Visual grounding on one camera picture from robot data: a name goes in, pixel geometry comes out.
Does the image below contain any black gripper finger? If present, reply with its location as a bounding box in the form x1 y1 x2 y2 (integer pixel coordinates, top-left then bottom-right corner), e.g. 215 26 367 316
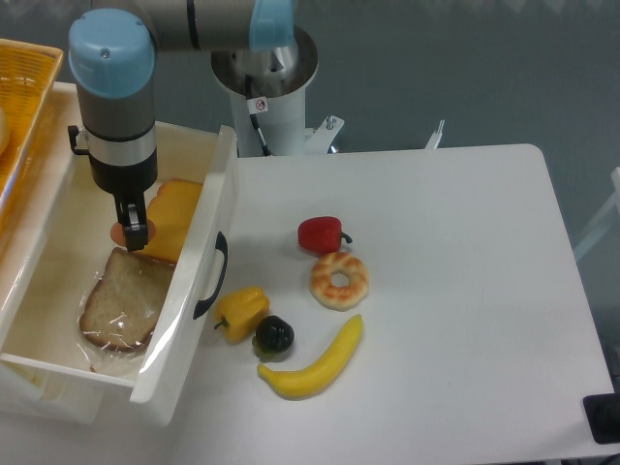
123 203 149 252

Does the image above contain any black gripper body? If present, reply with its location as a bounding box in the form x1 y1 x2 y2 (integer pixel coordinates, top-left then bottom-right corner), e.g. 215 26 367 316
68 126 158 228

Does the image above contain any brown egg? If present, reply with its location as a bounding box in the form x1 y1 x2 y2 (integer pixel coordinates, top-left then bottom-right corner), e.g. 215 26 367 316
109 219 156 247

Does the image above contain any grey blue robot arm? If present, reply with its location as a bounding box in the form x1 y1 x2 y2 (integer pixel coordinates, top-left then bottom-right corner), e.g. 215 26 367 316
69 1 294 251

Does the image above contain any open white drawer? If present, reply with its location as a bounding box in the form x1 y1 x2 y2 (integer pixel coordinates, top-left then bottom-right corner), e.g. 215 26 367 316
1 123 238 425

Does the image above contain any white drawer cabinet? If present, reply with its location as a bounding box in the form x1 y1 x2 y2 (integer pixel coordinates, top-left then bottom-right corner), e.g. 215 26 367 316
0 80 106 426

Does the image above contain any orange toast slice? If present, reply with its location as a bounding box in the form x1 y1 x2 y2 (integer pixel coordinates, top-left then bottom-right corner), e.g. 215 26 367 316
138 179 202 263

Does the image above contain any wrapped brown bread slice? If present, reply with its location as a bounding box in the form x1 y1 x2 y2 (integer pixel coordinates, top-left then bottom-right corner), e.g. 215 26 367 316
78 248 175 353

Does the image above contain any yellow bell pepper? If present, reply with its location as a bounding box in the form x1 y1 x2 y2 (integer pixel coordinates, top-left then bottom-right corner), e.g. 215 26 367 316
213 286 270 343

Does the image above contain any yellow woven basket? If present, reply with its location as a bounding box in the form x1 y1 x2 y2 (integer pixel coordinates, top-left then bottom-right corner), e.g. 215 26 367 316
1 39 64 233

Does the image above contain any dark green pumpkin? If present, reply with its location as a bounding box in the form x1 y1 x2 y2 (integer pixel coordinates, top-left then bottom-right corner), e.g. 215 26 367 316
252 315 295 360

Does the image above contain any red bell pepper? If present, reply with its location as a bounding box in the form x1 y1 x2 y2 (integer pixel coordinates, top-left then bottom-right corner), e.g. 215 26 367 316
297 216 353 255

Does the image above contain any yellow banana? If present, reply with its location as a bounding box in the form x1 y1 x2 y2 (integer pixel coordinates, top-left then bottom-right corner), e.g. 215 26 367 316
257 314 364 400

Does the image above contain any black device at edge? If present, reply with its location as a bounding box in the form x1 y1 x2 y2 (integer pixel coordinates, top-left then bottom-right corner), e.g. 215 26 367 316
582 393 619 445

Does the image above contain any black drawer handle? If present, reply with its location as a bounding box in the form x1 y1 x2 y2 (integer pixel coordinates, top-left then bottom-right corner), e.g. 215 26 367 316
193 231 229 320

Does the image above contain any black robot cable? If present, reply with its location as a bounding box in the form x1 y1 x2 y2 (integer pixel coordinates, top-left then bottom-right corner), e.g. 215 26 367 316
244 75 272 157

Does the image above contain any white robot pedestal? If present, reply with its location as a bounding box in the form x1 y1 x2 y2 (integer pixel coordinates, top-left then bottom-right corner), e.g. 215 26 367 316
211 26 344 158

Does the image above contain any glazed bread ring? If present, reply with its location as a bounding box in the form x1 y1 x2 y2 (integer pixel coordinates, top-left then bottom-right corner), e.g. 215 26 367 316
309 250 370 312

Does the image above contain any white metal bracket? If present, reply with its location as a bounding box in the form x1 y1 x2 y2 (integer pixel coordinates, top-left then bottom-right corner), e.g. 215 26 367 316
424 119 446 150

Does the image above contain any white frame at right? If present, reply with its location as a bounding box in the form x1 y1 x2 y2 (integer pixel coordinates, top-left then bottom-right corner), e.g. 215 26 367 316
573 168 619 263

